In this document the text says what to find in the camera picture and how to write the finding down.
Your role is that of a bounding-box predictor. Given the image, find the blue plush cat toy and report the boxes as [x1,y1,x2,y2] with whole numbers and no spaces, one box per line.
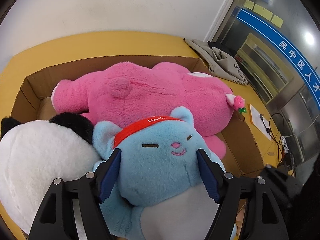
[93,106,221,239]

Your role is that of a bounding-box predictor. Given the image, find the white panda plush toy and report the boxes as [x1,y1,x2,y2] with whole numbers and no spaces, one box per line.
[1,113,100,233]

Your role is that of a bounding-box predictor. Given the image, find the white orange paper card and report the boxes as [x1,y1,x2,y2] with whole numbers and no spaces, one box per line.
[249,105,272,141]

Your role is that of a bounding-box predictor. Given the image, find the cardboard box tray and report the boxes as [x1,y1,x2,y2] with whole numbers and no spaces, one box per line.
[10,55,266,240]

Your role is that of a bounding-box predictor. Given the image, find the blue door banner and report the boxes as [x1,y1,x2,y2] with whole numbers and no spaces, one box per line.
[236,9,320,105]

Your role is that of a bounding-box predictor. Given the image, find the pink plush bear toy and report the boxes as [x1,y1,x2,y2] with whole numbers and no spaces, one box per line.
[51,62,246,158]

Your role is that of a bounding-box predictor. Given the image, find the grey cloth bag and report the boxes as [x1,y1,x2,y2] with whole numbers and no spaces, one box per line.
[184,38,249,85]

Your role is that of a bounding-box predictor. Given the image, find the yellow sticky notes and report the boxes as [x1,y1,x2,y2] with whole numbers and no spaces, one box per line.
[244,0,284,28]

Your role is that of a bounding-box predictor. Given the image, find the black cable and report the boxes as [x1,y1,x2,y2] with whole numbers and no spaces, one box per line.
[259,112,297,176]

